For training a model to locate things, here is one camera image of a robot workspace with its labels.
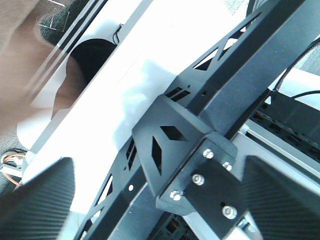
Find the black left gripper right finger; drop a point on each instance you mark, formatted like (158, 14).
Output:
(281, 208)

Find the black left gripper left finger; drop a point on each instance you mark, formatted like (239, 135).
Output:
(38, 209)

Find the black metal robot frame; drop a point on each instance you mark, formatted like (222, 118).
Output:
(182, 168)

